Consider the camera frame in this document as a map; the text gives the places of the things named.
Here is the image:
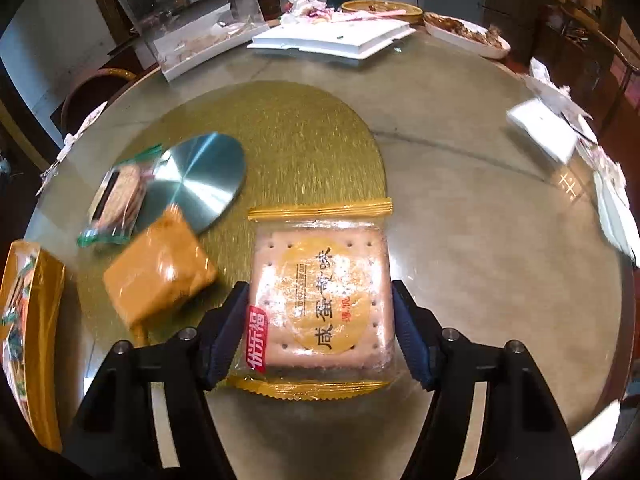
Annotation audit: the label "yellow egg-yolk cracker pack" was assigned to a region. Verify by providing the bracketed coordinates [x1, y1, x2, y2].
[227, 198, 397, 401]

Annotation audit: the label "green round cracker pack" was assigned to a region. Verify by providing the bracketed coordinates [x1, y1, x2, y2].
[76, 144, 163, 248]

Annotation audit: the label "round-back wooden chair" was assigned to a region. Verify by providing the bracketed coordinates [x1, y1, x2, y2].
[60, 68, 136, 134]

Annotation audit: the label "gold cardboard tray box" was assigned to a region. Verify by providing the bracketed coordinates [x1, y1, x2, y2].
[1, 240, 65, 452]

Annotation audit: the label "gold round turntable mat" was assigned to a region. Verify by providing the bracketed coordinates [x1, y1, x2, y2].
[74, 81, 386, 340]

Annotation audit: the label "mustard yellow snack pack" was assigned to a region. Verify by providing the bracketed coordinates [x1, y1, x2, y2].
[103, 204, 217, 346]

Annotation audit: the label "white flat foam box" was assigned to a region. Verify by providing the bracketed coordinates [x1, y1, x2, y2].
[247, 18, 416, 61]

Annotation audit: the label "white paper plate with cake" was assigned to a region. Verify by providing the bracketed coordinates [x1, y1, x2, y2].
[572, 400, 620, 480]

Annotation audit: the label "clear plastic cake box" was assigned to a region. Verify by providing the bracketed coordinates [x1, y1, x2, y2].
[118, 0, 269, 81]

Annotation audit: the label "white plate with food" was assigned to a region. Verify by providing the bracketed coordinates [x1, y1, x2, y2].
[423, 12, 511, 61]

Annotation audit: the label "crumpled white tissues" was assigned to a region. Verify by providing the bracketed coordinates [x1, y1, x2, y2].
[506, 58, 639, 264]

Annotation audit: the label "silver turntable centre disc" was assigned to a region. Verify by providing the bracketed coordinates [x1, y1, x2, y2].
[136, 132, 246, 234]

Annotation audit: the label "yellow bowl with food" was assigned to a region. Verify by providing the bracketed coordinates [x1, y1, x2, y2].
[341, 0, 424, 24]

